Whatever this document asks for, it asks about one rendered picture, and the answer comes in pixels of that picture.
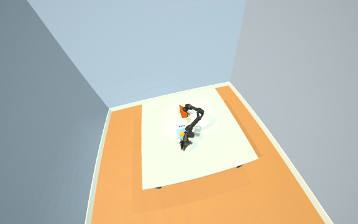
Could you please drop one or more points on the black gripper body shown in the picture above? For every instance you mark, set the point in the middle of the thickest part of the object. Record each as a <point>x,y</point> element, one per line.
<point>185,141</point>

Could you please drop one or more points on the light blue square mat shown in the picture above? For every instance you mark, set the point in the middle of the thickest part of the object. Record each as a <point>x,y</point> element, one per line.
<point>179,131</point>

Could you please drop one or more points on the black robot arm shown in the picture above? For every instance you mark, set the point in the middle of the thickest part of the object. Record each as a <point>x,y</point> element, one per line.
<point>188,130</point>

